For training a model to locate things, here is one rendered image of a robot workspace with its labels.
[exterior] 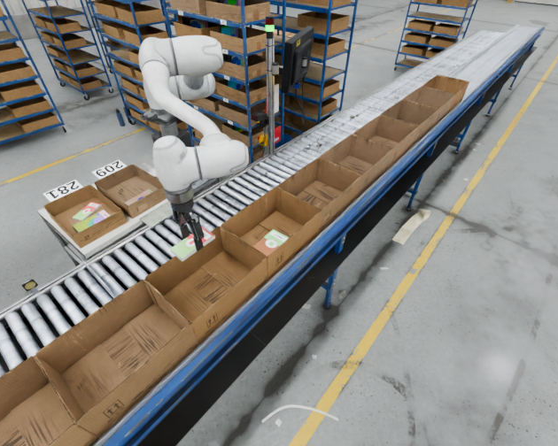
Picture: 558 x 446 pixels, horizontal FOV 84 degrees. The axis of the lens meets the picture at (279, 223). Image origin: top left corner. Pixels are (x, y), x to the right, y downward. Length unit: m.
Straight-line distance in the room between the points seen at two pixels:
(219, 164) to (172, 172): 0.14
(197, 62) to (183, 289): 0.93
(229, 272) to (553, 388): 2.12
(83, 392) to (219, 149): 0.93
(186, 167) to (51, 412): 0.91
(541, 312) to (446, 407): 1.13
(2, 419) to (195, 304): 0.68
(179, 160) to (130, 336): 0.74
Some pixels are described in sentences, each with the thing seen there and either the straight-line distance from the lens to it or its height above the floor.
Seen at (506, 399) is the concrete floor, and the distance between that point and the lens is 2.53.
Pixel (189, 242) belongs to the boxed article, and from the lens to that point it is 1.25.
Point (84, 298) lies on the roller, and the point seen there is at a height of 0.75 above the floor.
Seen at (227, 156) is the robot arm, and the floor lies 1.52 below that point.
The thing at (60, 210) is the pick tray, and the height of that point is 0.78.
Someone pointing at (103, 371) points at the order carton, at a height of 0.89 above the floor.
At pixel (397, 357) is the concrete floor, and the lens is 2.35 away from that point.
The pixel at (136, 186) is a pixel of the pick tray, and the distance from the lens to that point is 2.33.
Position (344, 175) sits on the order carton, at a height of 1.00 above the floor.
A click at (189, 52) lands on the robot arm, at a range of 1.40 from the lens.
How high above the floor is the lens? 2.03
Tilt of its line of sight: 43 degrees down
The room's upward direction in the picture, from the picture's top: 1 degrees clockwise
